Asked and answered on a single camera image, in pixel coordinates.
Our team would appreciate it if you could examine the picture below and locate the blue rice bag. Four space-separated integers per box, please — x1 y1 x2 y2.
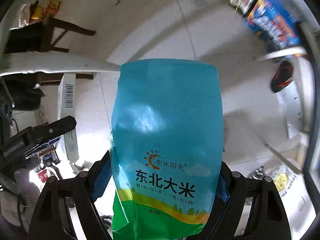
111 59 224 239

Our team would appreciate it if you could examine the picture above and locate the red black shoe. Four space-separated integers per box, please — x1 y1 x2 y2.
270 61 293 93

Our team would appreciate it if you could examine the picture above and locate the dark wooden chair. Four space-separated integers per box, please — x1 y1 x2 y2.
4 17 96 54

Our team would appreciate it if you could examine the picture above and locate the blue printed carton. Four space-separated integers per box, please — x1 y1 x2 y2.
245 0 300 49

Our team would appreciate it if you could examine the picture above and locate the long white barcode box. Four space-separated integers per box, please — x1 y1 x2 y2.
57 73 79 163

